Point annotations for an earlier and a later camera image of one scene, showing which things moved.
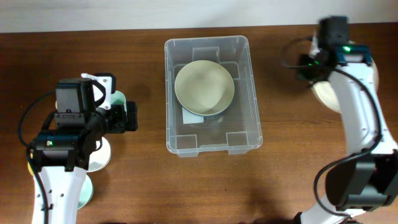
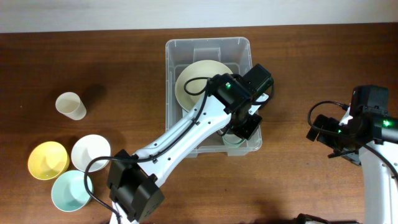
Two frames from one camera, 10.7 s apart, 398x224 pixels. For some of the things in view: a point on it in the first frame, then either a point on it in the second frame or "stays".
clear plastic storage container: [211, 96] stays
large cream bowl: [204, 88] stays
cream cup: [118, 98] -> [232, 140]
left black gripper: [120, 126] -> [248, 133]
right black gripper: [301, 75] -> [325, 138]
